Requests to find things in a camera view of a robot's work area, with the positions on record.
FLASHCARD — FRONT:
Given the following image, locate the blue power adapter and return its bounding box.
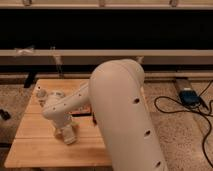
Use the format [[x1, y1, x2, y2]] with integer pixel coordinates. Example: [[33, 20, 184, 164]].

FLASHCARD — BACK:
[[179, 88, 200, 106]]

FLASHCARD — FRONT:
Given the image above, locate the wooden table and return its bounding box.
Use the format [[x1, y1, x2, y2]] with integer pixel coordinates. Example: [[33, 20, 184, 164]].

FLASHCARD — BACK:
[[4, 78, 148, 169]]

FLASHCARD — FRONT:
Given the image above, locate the brown rectangular box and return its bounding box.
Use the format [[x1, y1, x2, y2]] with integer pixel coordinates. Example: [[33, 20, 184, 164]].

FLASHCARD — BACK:
[[72, 106, 91, 115]]

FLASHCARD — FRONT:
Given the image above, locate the black cable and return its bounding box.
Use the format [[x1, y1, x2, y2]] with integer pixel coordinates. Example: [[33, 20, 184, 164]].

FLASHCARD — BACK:
[[153, 79, 213, 169]]

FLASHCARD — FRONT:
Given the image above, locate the white sponge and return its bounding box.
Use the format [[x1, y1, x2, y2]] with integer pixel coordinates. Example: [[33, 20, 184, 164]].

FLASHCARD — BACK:
[[62, 125, 77, 145]]

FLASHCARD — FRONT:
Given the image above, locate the black object on floor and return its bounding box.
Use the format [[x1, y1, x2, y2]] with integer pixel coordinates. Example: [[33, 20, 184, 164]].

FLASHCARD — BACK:
[[0, 109, 11, 120]]

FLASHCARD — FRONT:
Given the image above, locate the white spray bottle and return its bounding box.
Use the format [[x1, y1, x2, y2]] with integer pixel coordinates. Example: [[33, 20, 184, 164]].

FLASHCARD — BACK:
[[36, 86, 48, 107]]

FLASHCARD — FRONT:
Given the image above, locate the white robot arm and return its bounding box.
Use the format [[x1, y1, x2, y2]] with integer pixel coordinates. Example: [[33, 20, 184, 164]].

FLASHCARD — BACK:
[[42, 59, 168, 171]]

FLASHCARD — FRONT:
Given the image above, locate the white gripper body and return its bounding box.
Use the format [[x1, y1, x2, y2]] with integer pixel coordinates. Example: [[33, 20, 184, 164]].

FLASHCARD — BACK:
[[53, 121, 78, 139]]

